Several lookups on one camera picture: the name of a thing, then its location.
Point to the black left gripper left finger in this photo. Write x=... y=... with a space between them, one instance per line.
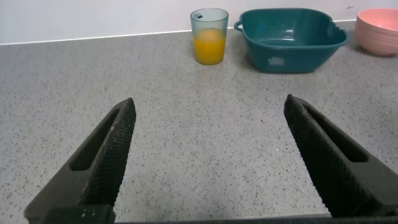
x=102 y=161

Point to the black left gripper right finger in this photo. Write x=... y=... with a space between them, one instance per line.
x=335 y=174

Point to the orange juice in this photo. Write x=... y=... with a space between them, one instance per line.
x=210 y=49

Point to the ribbed clear blue plastic cup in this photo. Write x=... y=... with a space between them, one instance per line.
x=209 y=21

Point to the pink ribbed bowl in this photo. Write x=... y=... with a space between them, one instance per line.
x=377 y=39

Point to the teal plastic basin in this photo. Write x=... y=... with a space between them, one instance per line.
x=289 y=57

